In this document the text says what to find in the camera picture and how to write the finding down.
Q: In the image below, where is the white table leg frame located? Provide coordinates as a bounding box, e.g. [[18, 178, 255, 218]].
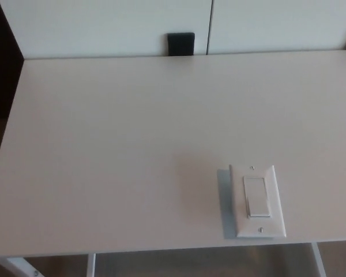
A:
[[0, 252, 97, 277], [310, 242, 327, 277]]

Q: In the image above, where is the dark brown cabinet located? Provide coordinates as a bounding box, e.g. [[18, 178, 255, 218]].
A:
[[0, 0, 26, 119]]

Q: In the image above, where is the white partition panel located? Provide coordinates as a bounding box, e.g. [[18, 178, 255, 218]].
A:
[[206, 0, 346, 55], [0, 0, 213, 61]]

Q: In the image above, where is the white light switch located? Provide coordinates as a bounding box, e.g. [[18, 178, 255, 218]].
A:
[[217, 164, 287, 241]]

